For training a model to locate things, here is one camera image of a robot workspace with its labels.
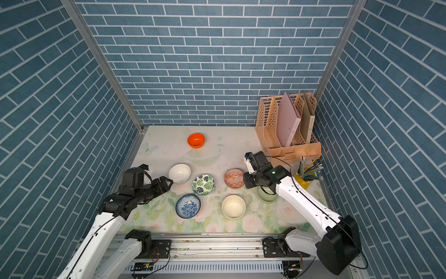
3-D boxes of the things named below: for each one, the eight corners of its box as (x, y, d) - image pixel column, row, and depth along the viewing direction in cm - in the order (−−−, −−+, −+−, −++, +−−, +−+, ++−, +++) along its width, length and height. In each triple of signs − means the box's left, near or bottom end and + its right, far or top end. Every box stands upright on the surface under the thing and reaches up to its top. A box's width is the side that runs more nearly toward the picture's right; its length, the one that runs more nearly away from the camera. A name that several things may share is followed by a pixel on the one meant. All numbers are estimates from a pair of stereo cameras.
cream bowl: (232, 226, 81) (232, 222, 77) (218, 209, 86) (217, 205, 82) (248, 210, 86) (249, 206, 82) (234, 195, 91) (234, 190, 87)
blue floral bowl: (175, 218, 83) (173, 215, 80) (179, 197, 90) (177, 193, 87) (199, 218, 83) (198, 215, 80) (202, 197, 90) (201, 193, 87)
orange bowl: (187, 148, 111) (186, 143, 107) (189, 138, 117) (188, 133, 113) (204, 148, 111) (203, 143, 107) (205, 138, 117) (204, 133, 113)
